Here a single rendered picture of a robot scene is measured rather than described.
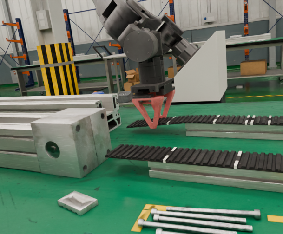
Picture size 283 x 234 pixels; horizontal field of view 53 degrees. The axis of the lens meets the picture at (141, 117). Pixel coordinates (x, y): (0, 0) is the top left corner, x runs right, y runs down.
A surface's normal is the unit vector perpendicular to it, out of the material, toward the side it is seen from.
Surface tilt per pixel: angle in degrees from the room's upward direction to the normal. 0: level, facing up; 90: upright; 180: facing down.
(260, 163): 0
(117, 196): 0
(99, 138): 90
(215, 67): 90
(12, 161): 90
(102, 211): 0
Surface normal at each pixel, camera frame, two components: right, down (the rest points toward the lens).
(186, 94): -0.37, 0.28
